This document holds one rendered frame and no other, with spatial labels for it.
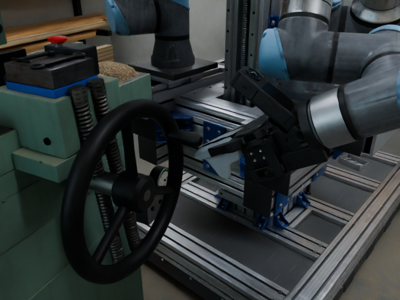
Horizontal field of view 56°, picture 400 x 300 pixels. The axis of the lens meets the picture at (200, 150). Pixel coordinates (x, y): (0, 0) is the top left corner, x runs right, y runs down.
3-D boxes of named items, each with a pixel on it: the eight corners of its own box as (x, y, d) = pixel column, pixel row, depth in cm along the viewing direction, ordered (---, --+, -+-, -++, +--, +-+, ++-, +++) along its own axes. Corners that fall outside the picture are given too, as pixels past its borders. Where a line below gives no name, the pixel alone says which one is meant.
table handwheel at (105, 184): (138, 309, 63) (38, 249, 40) (51, 269, 71) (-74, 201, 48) (204, 166, 76) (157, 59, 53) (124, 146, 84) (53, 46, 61)
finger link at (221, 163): (200, 188, 63) (247, 175, 57) (183, 157, 61) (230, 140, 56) (208, 180, 65) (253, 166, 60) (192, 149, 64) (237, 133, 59)
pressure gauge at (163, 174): (159, 204, 91) (157, 174, 87) (146, 200, 92) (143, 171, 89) (172, 191, 96) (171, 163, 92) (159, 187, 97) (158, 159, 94)
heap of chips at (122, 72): (119, 83, 81) (118, 69, 79) (75, 75, 86) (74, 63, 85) (143, 73, 88) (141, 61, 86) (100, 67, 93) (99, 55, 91)
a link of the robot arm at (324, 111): (333, 96, 46) (343, 79, 53) (298, 108, 49) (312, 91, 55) (356, 149, 47) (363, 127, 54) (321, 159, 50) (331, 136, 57)
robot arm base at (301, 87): (292, 80, 111) (296, 46, 107) (343, 91, 102) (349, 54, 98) (265, 93, 101) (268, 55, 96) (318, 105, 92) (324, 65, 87)
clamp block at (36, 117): (63, 161, 55) (53, 103, 51) (1, 143, 61) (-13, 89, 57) (125, 126, 67) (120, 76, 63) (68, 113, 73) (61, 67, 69)
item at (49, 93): (55, 99, 53) (48, 59, 50) (2, 88, 57) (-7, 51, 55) (115, 76, 63) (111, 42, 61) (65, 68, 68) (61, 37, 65)
